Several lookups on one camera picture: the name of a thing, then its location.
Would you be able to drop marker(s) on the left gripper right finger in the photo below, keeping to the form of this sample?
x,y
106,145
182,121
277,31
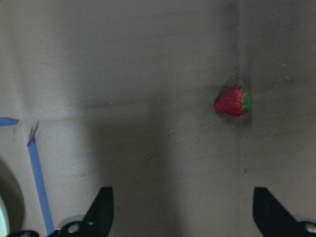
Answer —
x,y
273,220

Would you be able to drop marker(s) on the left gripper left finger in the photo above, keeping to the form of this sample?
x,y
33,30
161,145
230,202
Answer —
x,y
97,222

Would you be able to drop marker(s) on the light green plate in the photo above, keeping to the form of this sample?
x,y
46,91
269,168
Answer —
x,y
4,220

